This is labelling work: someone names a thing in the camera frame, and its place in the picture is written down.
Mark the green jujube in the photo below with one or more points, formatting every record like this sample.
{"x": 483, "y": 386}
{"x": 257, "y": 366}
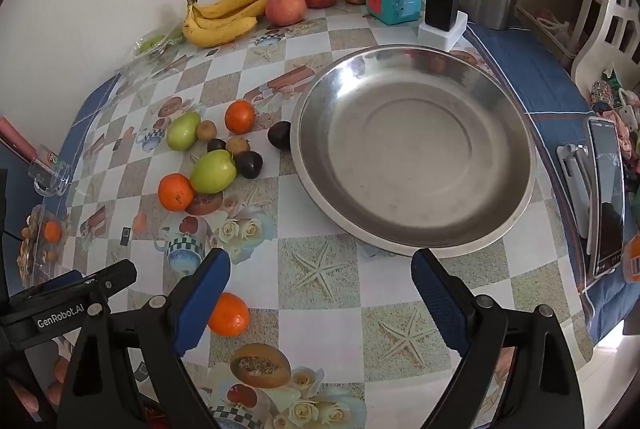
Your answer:
{"x": 183, "y": 130}
{"x": 212, "y": 171}

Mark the pink plastic bag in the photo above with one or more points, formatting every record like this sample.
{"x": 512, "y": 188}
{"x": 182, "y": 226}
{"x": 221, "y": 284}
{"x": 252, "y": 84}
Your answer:
{"x": 547, "y": 21}

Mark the small brown round fruit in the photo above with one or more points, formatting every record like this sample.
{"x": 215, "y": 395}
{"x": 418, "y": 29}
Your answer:
{"x": 238, "y": 145}
{"x": 206, "y": 130}

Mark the white plug adapter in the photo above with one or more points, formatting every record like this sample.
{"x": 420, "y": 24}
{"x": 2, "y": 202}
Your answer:
{"x": 631, "y": 109}

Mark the clear glass mug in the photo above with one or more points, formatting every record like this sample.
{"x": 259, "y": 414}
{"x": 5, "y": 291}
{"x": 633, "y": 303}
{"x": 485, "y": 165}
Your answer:
{"x": 50, "y": 169}

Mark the red tube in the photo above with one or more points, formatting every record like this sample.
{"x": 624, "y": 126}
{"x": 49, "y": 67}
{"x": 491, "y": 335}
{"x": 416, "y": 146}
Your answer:
{"x": 17, "y": 139}

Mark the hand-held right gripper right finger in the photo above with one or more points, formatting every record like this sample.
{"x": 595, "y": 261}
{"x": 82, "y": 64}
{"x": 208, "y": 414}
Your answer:
{"x": 440, "y": 304}

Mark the small orange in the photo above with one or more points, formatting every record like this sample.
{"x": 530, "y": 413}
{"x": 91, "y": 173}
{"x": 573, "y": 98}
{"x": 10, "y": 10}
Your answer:
{"x": 231, "y": 315}

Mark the white chair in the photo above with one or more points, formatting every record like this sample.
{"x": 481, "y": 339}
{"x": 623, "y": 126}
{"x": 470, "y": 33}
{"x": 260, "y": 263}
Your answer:
{"x": 607, "y": 24}

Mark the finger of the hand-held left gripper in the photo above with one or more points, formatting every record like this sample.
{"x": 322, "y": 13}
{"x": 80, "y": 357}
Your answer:
{"x": 112, "y": 279}
{"x": 62, "y": 280}

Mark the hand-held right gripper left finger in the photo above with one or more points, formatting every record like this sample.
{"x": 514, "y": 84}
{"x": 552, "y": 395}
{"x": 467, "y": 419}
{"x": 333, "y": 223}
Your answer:
{"x": 202, "y": 299}

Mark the dark purple plum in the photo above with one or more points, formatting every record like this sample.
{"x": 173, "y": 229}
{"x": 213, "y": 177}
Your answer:
{"x": 248, "y": 164}
{"x": 216, "y": 145}
{"x": 280, "y": 135}

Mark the pink cloth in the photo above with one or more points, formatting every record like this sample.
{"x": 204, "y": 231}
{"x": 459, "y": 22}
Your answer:
{"x": 625, "y": 134}

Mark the clear plastic fruit container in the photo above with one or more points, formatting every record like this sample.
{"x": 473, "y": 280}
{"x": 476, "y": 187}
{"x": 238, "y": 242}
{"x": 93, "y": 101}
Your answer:
{"x": 42, "y": 239}

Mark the green carton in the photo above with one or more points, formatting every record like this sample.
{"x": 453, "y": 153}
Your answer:
{"x": 614, "y": 76}

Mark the smartphone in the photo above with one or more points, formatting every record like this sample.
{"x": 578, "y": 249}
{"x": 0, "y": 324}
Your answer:
{"x": 607, "y": 204}

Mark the clear plastic fruit bag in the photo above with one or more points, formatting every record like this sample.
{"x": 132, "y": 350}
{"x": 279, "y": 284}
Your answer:
{"x": 150, "y": 46}

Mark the orange packet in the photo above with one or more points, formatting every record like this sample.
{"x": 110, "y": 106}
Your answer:
{"x": 632, "y": 259}

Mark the yellow banana bunch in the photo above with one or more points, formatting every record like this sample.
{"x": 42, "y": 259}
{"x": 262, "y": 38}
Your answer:
{"x": 220, "y": 31}

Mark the white phone stand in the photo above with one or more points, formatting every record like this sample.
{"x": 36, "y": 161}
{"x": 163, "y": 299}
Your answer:
{"x": 572, "y": 169}

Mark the patterned plastic tablecloth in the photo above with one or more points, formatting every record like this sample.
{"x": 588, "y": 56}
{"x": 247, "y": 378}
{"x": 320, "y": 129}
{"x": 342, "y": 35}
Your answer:
{"x": 320, "y": 279}

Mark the pale red apple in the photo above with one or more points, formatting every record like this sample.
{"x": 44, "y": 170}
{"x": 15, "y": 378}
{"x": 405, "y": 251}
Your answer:
{"x": 285, "y": 8}

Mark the stainless steel basin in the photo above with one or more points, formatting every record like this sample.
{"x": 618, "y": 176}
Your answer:
{"x": 415, "y": 149}

